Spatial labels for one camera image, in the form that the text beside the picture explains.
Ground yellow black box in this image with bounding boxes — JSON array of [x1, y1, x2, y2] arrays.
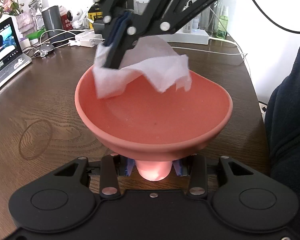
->
[[88, 3, 103, 29]]

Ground grey cylinder speaker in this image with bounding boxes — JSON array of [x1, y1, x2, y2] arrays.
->
[[42, 5, 63, 37]]

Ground white power strip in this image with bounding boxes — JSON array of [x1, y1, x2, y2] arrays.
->
[[159, 29, 210, 45]]

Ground computer mouse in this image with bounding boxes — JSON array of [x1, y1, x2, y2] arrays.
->
[[33, 43, 55, 57]]

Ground green spray bottle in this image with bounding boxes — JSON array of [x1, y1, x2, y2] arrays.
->
[[216, 5, 229, 39]]

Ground silver laptop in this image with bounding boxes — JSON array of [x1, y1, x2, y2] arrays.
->
[[0, 17, 32, 88]]

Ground white cable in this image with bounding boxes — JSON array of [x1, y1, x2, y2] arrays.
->
[[172, 36, 248, 67]]

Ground pink footed bowl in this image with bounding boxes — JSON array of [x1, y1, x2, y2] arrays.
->
[[75, 70, 233, 181]]

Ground dark blue clothed person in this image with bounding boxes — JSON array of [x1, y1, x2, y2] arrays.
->
[[264, 48, 300, 235]]

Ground pink flowers in vase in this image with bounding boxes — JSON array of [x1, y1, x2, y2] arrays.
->
[[0, 0, 34, 35]]

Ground white paper towel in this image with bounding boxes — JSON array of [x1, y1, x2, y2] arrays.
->
[[93, 36, 192, 99]]

